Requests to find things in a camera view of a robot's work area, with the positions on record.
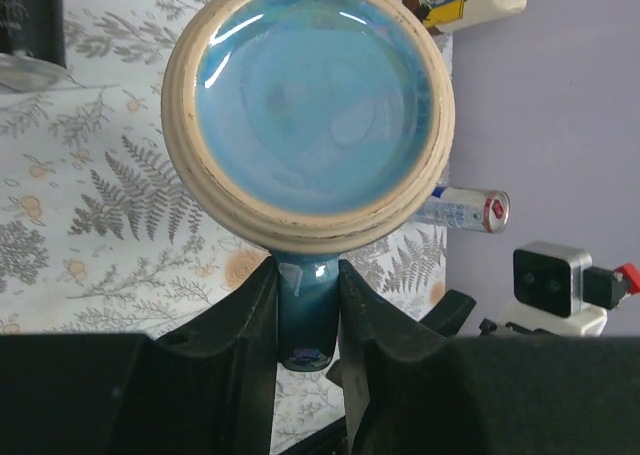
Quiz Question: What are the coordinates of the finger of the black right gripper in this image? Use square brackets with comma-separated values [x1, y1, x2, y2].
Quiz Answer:
[420, 290, 476, 336]

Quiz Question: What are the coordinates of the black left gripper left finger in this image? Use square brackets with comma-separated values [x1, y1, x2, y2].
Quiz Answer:
[1, 260, 276, 454]

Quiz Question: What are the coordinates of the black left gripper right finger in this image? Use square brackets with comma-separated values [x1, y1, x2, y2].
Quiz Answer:
[339, 260, 639, 454]

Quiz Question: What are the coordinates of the blue butterfly ceramic mug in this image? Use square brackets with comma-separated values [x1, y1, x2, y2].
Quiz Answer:
[161, 0, 455, 372]

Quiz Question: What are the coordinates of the black beverage can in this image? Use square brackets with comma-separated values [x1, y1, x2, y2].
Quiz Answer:
[1, 0, 67, 93]

